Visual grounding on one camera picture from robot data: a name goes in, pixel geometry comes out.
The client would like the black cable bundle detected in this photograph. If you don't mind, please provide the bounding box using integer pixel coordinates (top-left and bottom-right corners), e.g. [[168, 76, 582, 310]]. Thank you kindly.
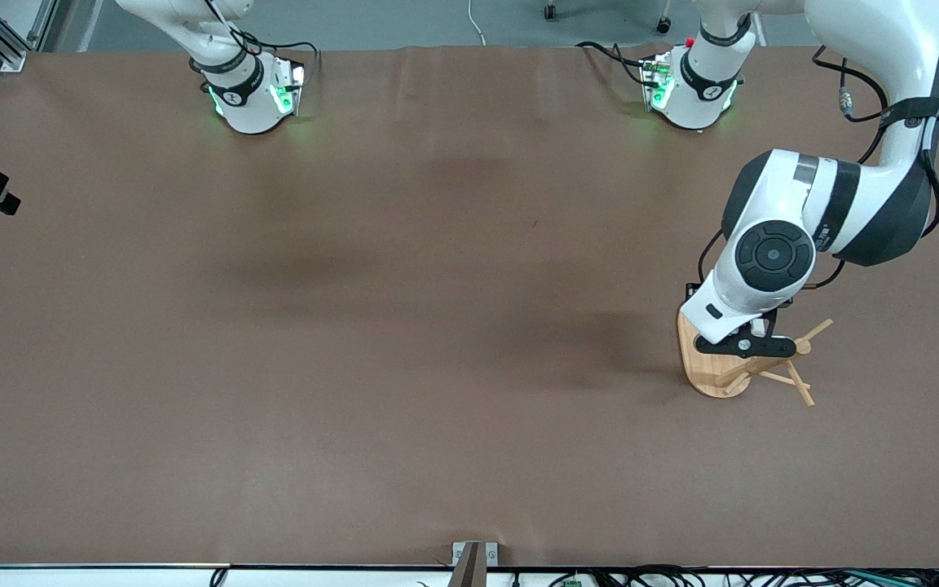
[[547, 564, 939, 587]]

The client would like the dark metal post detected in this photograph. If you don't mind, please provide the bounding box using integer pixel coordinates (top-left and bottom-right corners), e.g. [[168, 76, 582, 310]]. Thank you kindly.
[[448, 543, 487, 587]]

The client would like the black arm base cable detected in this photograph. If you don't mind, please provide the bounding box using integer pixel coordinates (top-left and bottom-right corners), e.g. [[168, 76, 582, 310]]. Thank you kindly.
[[575, 40, 652, 87], [202, 0, 322, 82]]

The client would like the black right arm base cable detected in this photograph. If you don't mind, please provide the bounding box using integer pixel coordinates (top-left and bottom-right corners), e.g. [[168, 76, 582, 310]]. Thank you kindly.
[[202, 0, 322, 82]]

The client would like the silver metal table bracket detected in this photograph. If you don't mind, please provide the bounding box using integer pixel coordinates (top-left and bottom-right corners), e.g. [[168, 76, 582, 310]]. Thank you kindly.
[[452, 541, 500, 567]]

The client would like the black left arm wrist cable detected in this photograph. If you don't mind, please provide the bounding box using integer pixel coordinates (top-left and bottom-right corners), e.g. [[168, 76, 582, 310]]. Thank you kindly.
[[811, 45, 939, 239]]

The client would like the wooden cup rack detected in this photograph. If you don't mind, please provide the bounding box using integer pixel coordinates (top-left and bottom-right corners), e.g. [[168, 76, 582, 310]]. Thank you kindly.
[[676, 308, 835, 408]]

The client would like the black left arm base cable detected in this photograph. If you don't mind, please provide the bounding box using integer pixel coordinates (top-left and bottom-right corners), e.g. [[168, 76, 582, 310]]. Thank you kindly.
[[575, 40, 652, 87]]

